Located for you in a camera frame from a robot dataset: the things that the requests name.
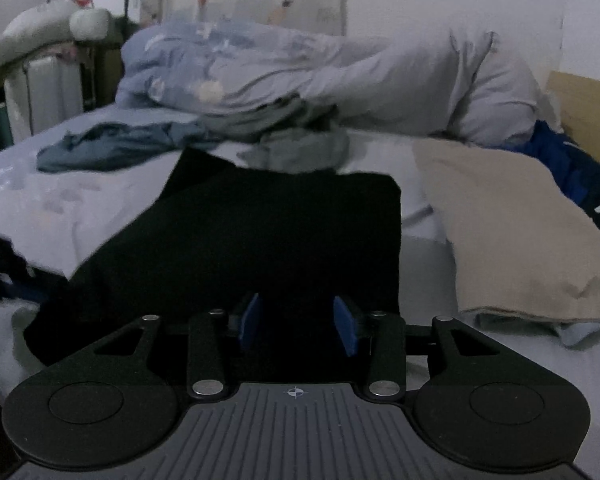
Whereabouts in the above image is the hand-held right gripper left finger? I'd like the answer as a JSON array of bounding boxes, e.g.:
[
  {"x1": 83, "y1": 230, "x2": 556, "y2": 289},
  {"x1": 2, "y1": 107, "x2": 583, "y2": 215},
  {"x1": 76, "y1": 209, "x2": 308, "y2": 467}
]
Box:
[{"x1": 45, "y1": 292, "x2": 263, "y2": 402}]

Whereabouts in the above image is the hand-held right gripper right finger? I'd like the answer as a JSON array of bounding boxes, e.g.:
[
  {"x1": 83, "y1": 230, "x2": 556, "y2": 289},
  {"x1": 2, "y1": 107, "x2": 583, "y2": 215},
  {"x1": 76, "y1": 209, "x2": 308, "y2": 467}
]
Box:
[{"x1": 332, "y1": 296, "x2": 545, "y2": 402}]

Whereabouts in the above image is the black hoodie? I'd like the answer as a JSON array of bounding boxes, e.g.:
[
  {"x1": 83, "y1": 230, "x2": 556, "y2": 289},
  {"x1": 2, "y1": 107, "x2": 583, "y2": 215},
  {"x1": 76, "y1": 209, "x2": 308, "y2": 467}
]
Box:
[{"x1": 22, "y1": 147, "x2": 403, "y2": 383}]

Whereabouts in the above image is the blue and navy printed jacket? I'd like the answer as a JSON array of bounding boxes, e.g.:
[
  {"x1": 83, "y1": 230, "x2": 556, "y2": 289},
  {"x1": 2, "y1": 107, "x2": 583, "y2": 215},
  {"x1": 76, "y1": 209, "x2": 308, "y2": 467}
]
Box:
[{"x1": 522, "y1": 120, "x2": 600, "y2": 252}]

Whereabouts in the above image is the dark clothes pile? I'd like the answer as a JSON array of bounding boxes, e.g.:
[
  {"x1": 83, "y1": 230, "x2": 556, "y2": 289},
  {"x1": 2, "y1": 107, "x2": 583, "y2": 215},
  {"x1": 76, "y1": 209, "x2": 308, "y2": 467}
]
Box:
[{"x1": 0, "y1": 230, "x2": 48, "y2": 307}]

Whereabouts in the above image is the beige folded garment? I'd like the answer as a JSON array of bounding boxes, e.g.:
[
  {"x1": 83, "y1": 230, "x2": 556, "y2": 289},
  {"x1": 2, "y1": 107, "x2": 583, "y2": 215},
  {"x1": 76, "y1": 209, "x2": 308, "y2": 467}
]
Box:
[{"x1": 411, "y1": 137, "x2": 600, "y2": 325}]

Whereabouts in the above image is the dark grey crumpled garment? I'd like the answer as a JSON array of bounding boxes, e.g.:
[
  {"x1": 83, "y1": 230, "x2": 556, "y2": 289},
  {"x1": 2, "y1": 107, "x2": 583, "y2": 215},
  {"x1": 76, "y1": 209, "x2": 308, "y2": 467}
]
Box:
[{"x1": 200, "y1": 95, "x2": 340, "y2": 145}]

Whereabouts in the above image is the grey-blue crumpled garment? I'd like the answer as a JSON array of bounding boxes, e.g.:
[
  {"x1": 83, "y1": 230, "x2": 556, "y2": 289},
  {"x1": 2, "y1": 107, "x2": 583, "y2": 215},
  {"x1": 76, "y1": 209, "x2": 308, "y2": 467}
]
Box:
[{"x1": 36, "y1": 119, "x2": 218, "y2": 175}]

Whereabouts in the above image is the light blue garment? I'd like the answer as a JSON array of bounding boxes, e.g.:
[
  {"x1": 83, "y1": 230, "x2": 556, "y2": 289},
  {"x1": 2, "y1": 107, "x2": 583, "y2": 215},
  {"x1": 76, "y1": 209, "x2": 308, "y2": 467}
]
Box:
[{"x1": 552, "y1": 319, "x2": 600, "y2": 350}]

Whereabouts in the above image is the light grey-blue duvet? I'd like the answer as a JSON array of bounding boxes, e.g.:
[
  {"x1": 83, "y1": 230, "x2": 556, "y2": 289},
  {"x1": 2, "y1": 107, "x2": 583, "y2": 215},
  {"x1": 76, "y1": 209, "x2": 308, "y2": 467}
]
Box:
[{"x1": 116, "y1": 19, "x2": 558, "y2": 150}]

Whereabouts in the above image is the white ribbed suitcase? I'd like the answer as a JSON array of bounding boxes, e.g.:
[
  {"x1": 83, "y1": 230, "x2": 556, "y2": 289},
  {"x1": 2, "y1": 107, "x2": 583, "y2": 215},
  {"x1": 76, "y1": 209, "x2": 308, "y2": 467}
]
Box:
[{"x1": 4, "y1": 52, "x2": 85, "y2": 137}]

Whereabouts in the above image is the wooden headboard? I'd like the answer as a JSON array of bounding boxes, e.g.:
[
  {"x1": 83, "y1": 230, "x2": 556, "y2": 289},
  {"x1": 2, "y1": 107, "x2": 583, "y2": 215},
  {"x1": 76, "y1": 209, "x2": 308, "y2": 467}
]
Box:
[{"x1": 546, "y1": 71, "x2": 600, "y2": 177}]

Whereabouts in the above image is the white rolled cushion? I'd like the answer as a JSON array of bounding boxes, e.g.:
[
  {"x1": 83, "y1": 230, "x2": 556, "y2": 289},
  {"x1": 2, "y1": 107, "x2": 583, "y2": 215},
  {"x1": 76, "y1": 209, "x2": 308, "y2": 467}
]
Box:
[{"x1": 69, "y1": 8, "x2": 115, "y2": 42}]

